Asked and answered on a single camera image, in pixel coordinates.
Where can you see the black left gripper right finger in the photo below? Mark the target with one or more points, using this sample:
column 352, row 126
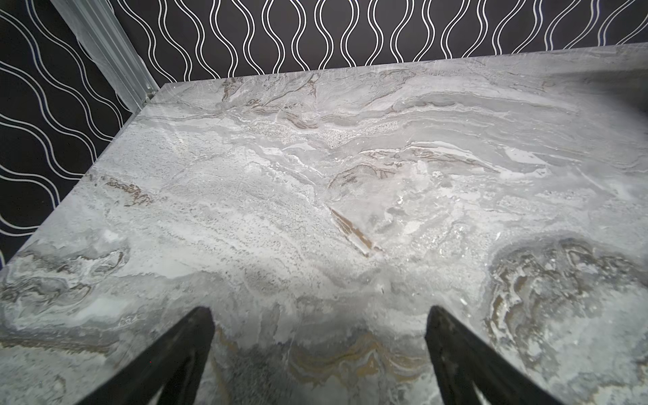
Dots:
column 467, row 368

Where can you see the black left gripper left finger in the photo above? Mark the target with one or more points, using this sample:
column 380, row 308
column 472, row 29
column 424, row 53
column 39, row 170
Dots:
column 170, row 369

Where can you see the aluminium corner frame post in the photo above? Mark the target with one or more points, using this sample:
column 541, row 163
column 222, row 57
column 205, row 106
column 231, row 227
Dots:
column 98, row 30

